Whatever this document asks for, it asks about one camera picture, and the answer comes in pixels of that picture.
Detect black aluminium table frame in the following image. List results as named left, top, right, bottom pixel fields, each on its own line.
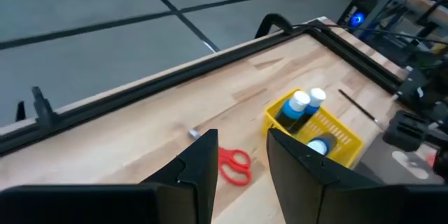
left=0, top=24, right=410, bottom=157

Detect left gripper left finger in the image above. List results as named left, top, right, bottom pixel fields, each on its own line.
left=141, top=128, right=220, bottom=224

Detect black curved cable loop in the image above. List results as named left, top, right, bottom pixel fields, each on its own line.
left=254, top=13, right=295, bottom=39

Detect neighbouring wooden table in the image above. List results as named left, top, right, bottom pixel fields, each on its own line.
left=376, top=0, right=448, bottom=57

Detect yellow perforated plastic basket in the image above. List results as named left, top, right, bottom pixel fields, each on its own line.
left=262, top=87, right=365, bottom=169

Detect thin black paintbrush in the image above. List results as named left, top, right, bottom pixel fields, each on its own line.
left=337, top=88, right=388, bottom=132

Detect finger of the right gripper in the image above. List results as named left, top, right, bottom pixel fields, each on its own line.
left=382, top=110, right=428, bottom=153

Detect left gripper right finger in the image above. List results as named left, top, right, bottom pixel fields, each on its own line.
left=267, top=127, right=407, bottom=224

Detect black mount bracket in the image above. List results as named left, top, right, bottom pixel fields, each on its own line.
left=15, top=85, right=60, bottom=130

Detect black computer tower blue lights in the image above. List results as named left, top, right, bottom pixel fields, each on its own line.
left=337, top=0, right=374, bottom=41

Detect red-handled scissors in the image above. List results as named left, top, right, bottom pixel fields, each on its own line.
left=188, top=128, right=253, bottom=187

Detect thin black table cable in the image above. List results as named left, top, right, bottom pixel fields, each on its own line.
left=293, top=23, right=448, bottom=46

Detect blue paint bottle white cap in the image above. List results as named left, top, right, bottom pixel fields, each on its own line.
left=292, top=87, right=327, bottom=134
left=306, top=132, right=339, bottom=158
left=274, top=90, right=312, bottom=130

